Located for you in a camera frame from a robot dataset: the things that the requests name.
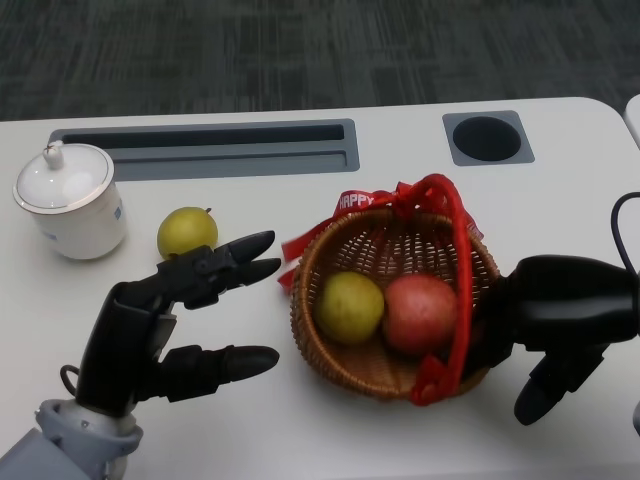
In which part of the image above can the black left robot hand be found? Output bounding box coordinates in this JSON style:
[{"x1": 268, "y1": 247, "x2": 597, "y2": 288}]
[{"x1": 74, "y1": 229, "x2": 282, "y2": 419}]

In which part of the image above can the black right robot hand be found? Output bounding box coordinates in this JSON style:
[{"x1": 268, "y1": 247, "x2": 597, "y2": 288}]
[{"x1": 462, "y1": 254, "x2": 640, "y2": 426}]

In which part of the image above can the red apple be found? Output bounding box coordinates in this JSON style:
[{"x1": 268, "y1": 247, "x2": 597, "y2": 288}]
[{"x1": 383, "y1": 273, "x2": 459, "y2": 356}]

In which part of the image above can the brown wicker basket red handle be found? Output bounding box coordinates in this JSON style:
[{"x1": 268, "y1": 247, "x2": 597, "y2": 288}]
[{"x1": 289, "y1": 173, "x2": 501, "y2": 407}]

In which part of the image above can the red printed ribbon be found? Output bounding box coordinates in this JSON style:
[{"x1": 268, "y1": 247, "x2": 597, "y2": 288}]
[{"x1": 277, "y1": 187, "x2": 486, "y2": 291}]

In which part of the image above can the white ceramic cup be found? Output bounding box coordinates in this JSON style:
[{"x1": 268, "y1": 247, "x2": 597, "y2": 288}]
[{"x1": 22, "y1": 182, "x2": 125, "y2": 261}]

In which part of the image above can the green pear with stem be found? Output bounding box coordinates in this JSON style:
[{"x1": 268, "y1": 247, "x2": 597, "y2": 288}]
[{"x1": 157, "y1": 206, "x2": 220, "y2": 261}]

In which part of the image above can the white ceramic cup lid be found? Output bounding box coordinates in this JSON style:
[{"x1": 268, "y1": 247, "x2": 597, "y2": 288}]
[{"x1": 13, "y1": 140, "x2": 116, "y2": 216}]

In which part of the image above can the white neighbouring table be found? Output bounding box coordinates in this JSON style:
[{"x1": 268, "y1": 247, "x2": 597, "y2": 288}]
[{"x1": 624, "y1": 93, "x2": 640, "y2": 150}]

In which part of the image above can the green pear without stem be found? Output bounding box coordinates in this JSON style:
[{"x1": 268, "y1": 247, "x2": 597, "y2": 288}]
[{"x1": 318, "y1": 271, "x2": 386, "y2": 347}]

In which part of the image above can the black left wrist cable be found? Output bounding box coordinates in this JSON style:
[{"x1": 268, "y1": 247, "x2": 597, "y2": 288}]
[{"x1": 59, "y1": 364, "x2": 85, "y2": 397}]

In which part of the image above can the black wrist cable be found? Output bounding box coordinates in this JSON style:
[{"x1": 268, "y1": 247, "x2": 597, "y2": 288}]
[
  {"x1": 59, "y1": 364, "x2": 85, "y2": 397},
  {"x1": 610, "y1": 192, "x2": 640, "y2": 275}
]

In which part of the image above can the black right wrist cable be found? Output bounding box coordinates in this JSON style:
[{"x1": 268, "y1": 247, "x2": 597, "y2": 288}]
[{"x1": 610, "y1": 192, "x2": 640, "y2": 275}]

